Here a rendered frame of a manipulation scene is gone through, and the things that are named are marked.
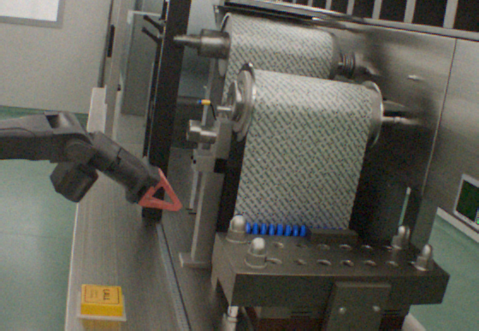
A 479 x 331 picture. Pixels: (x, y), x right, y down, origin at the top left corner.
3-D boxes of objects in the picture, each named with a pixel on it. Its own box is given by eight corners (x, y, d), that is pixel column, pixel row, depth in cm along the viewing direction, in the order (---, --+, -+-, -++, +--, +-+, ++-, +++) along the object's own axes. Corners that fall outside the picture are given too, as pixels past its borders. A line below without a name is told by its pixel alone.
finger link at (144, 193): (169, 227, 99) (127, 198, 96) (165, 212, 106) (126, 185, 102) (193, 198, 99) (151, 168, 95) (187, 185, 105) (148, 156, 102)
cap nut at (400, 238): (387, 241, 107) (392, 220, 106) (402, 242, 108) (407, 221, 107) (395, 249, 103) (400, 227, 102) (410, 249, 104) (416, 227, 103)
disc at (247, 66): (227, 128, 113) (239, 56, 109) (229, 128, 113) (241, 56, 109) (243, 151, 99) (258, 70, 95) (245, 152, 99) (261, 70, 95)
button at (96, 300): (80, 295, 94) (81, 283, 93) (120, 298, 95) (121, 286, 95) (79, 316, 87) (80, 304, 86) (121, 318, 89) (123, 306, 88)
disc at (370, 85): (340, 140, 120) (356, 73, 115) (343, 141, 120) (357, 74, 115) (369, 164, 106) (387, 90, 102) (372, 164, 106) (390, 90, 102)
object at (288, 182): (231, 230, 104) (247, 134, 100) (344, 236, 110) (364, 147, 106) (232, 231, 104) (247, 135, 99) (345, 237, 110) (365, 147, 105)
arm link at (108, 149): (92, 132, 90) (94, 121, 96) (68, 162, 91) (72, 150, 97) (125, 156, 93) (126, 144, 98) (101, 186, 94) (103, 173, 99)
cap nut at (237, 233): (223, 234, 98) (227, 210, 97) (243, 235, 99) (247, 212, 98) (227, 243, 95) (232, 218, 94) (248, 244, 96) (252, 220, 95)
